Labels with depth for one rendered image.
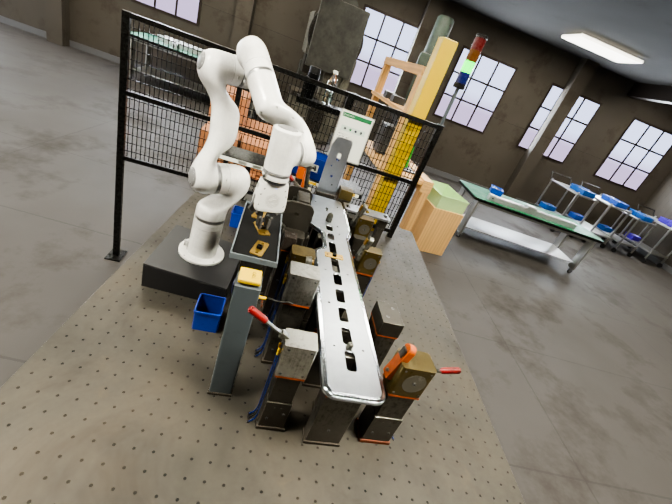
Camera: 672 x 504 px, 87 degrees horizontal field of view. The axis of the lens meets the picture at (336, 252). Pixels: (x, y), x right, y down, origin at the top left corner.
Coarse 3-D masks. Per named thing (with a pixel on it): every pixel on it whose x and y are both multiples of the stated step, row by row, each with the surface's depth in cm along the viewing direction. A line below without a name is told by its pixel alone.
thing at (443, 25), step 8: (440, 16) 654; (440, 24) 656; (448, 24) 654; (432, 32) 669; (440, 32) 660; (448, 32) 663; (432, 40) 670; (432, 48) 673; (424, 56) 659; (424, 64) 664; (408, 96) 692
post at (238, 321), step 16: (240, 288) 93; (256, 288) 95; (240, 304) 96; (256, 304) 97; (240, 320) 99; (224, 336) 101; (240, 336) 102; (224, 352) 105; (240, 352) 105; (224, 368) 108; (224, 384) 112
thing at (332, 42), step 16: (336, 0) 592; (352, 0) 632; (320, 16) 600; (336, 16) 605; (352, 16) 609; (368, 16) 614; (320, 32) 613; (336, 32) 617; (352, 32) 622; (304, 48) 667; (320, 48) 626; (336, 48) 631; (352, 48) 636; (304, 64) 673; (320, 64) 639; (336, 64) 644; (352, 64) 650; (320, 80) 693; (320, 96) 695; (336, 96) 699; (304, 112) 705; (320, 112) 710; (320, 128) 726
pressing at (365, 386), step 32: (320, 224) 175; (320, 256) 149; (320, 288) 129; (352, 288) 136; (320, 320) 114; (352, 320) 120; (320, 352) 102; (352, 352) 107; (320, 384) 94; (352, 384) 96
